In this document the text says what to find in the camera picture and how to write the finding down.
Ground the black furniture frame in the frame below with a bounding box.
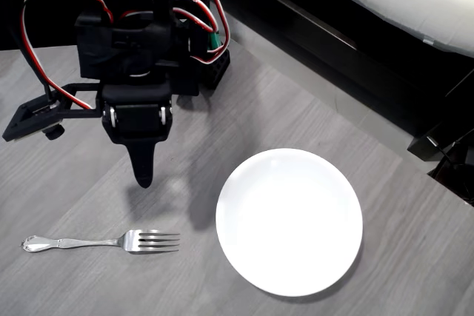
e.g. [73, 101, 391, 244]
[213, 0, 474, 139]

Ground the ornate metal fork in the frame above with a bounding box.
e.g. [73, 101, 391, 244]
[20, 229, 181, 255]

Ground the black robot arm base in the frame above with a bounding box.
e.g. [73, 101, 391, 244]
[198, 46, 231, 90]

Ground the white round bowl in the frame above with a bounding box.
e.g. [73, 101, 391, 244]
[215, 147, 364, 297]

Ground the black furniture foot block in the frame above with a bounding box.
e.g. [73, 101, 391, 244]
[407, 133, 457, 164]

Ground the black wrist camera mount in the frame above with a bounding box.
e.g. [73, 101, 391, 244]
[1, 82, 103, 143]

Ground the red white base servo cable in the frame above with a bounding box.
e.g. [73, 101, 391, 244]
[170, 0, 231, 66]

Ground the green circuit board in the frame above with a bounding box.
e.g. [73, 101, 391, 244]
[207, 30, 224, 53]

